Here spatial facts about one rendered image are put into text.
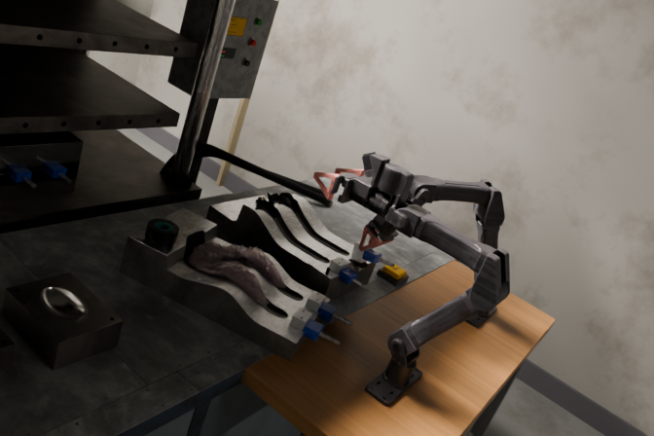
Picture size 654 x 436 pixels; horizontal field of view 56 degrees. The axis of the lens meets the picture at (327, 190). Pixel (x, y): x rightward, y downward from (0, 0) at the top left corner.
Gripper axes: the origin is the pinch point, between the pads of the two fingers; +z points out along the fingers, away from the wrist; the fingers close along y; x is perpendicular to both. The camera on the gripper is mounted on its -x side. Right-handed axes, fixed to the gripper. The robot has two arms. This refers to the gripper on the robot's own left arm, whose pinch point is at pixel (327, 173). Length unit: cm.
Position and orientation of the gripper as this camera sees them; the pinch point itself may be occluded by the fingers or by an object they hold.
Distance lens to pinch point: 159.1
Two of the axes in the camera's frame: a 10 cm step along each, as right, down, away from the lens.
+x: -3.0, 8.9, 3.4
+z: -7.7, -4.4, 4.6
